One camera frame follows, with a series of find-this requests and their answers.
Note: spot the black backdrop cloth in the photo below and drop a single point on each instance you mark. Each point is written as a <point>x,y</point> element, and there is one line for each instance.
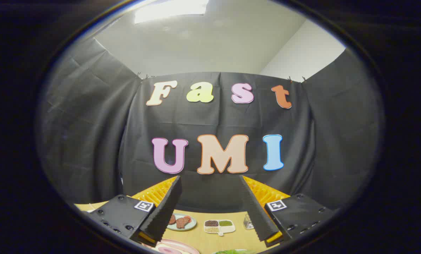
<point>214,120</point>

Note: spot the green lettuce leaf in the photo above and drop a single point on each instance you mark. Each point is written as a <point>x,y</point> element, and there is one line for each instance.
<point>233,252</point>

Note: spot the light blue plate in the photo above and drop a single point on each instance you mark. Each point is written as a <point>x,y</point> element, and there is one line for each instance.
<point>191,225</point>

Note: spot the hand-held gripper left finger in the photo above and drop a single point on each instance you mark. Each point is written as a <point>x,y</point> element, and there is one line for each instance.
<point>164,211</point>

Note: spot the brown chicken drumstick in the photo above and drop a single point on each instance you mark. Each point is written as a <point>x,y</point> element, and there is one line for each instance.
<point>182,222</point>
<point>172,219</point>

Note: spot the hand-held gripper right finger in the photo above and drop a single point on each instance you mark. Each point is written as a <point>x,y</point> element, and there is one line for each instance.
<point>256,211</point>

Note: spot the white divided seasoning dish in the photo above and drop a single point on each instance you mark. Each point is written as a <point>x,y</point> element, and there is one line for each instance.
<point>219,227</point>

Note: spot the ceiling light panel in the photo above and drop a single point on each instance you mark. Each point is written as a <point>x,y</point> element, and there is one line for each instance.
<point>171,10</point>

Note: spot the small glass jar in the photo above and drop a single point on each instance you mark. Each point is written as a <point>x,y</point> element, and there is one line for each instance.
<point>248,223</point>

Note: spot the pink plate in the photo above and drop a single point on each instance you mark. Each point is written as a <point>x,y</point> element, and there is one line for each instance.
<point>182,246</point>

